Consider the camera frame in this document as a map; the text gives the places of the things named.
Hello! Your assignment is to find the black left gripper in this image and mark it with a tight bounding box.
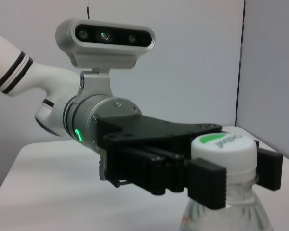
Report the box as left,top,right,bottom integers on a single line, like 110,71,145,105
95,114,224,149

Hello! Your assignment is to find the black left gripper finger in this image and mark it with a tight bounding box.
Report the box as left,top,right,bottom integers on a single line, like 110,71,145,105
105,143,229,210
254,141,284,192

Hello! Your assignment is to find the clear green-label water bottle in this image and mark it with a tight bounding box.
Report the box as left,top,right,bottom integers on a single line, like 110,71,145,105
179,133,273,231

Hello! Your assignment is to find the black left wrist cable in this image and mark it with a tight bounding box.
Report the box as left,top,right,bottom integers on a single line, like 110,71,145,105
99,155,126,188

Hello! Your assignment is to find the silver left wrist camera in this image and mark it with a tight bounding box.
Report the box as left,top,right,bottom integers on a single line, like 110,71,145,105
55,18,156,102

